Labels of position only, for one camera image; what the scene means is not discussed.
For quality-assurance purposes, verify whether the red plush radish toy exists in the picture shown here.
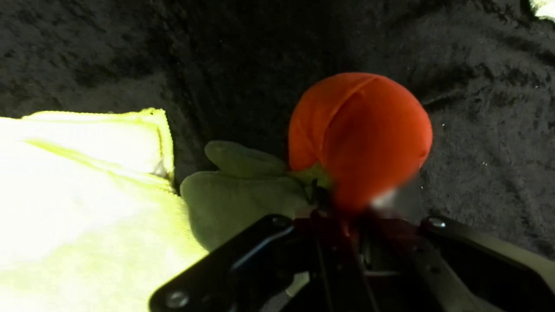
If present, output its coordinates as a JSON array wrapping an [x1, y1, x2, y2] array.
[[179, 70, 436, 252]]

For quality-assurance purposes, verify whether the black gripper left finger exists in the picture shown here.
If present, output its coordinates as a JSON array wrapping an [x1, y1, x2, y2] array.
[[148, 213, 326, 312]]

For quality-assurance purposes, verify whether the pale yellow cloth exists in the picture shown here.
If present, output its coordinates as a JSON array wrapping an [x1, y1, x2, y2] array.
[[0, 107, 210, 312]]

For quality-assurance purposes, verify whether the black velvet tablecloth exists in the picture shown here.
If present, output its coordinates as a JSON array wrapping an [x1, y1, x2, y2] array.
[[0, 0, 555, 312]]

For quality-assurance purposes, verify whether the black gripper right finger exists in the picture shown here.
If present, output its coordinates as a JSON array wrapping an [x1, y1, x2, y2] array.
[[358, 204, 555, 312]]

